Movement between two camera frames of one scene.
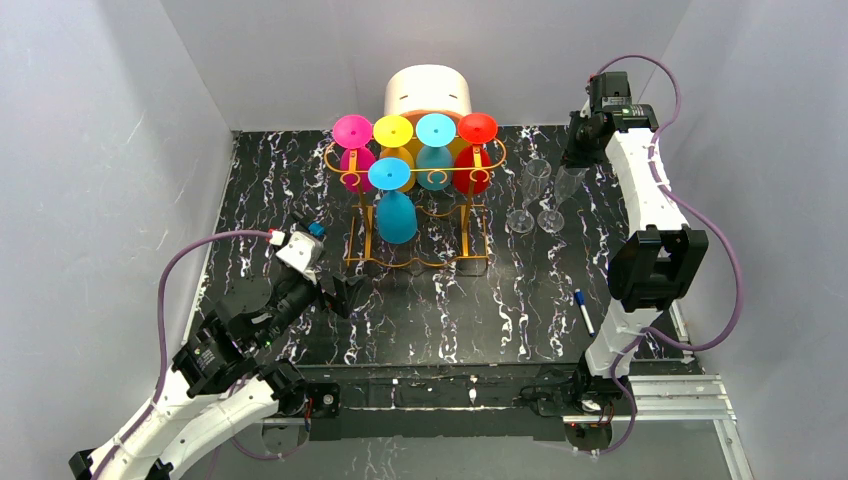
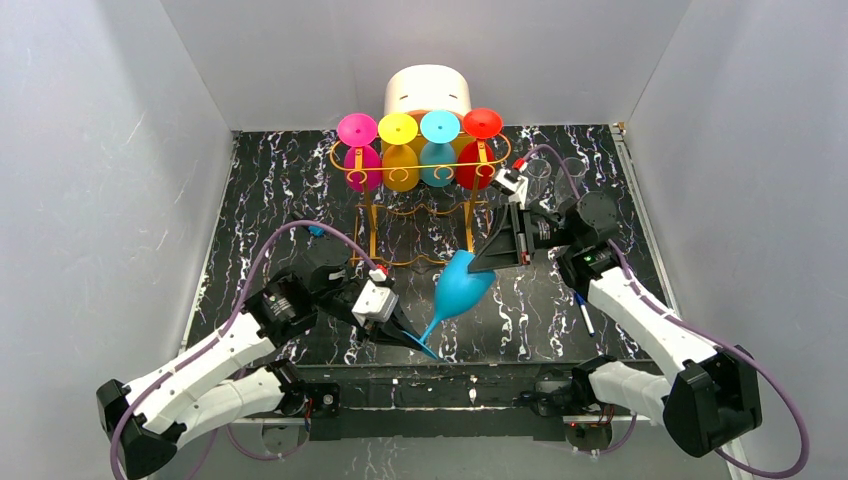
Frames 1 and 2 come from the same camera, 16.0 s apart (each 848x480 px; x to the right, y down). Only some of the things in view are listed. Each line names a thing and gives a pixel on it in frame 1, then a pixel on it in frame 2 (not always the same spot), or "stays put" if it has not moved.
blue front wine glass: x=396 y=215 to x=458 y=292
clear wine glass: x=566 y=182 stays put
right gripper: x=577 y=140 to x=520 y=235
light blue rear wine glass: x=434 y=163 stays put
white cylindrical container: x=427 y=87 stays put
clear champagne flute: x=535 y=180 stays put
